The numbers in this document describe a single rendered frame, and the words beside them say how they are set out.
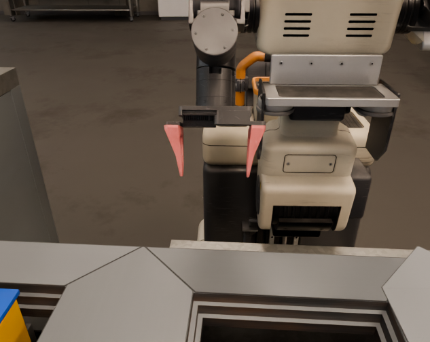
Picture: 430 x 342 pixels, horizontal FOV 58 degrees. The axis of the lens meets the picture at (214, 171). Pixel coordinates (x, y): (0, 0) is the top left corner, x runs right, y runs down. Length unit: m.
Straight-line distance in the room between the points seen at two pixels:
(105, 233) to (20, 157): 1.17
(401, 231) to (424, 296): 1.67
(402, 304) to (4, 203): 0.80
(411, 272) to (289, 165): 0.40
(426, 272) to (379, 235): 1.55
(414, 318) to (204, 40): 0.44
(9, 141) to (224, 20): 0.63
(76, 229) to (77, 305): 1.64
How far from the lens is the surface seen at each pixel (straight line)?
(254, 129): 0.54
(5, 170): 0.98
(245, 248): 0.92
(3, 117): 0.97
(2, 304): 0.58
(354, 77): 0.86
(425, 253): 0.70
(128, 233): 2.10
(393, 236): 2.23
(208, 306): 0.57
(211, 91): 0.55
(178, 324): 0.53
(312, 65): 0.83
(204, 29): 0.50
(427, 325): 0.59
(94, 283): 0.60
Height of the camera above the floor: 1.27
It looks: 29 degrees down
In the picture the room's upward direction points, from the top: straight up
